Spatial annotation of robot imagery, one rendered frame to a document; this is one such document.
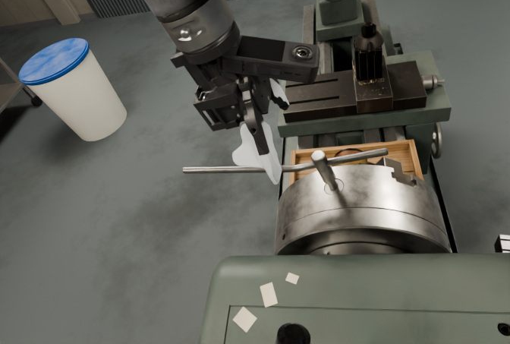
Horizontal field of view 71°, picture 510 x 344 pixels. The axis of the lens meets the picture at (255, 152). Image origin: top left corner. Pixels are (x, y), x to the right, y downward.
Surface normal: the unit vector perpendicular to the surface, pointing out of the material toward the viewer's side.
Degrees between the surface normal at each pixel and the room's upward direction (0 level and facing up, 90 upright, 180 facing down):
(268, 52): 18
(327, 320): 0
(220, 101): 90
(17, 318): 0
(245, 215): 0
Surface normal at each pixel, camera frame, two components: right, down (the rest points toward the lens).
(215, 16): 0.69, 0.26
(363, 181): -0.11, -0.65
